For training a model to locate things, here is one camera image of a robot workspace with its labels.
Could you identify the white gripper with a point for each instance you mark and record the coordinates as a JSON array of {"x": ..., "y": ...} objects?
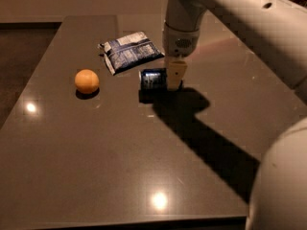
[{"x": 178, "y": 43}]

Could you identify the blue pepsi can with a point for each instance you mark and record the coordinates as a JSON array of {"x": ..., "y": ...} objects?
[{"x": 153, "y": 79}]

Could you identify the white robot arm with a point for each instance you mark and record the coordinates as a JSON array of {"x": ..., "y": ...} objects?
[{"x": 274, "y": 31}]

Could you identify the blue chip bag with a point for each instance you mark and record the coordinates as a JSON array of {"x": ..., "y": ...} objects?
[{"x": 128, "y": 51}]

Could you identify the orange fruit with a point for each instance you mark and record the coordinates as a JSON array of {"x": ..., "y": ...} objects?
[{"x": 87, "y": 81}]

